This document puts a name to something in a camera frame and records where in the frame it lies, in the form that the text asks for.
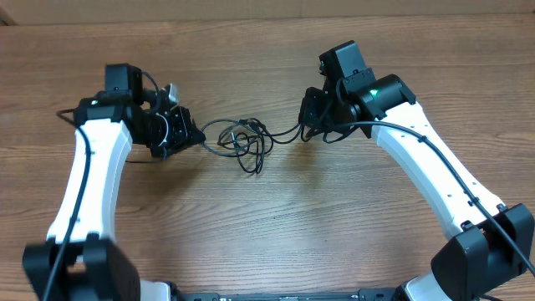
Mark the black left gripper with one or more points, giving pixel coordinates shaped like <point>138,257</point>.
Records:
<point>185,132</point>

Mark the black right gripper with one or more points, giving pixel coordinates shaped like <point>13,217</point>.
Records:
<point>308,117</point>

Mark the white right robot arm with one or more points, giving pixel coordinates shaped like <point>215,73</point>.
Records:
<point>488,242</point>

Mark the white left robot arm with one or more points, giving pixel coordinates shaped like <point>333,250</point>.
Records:
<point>80,259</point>

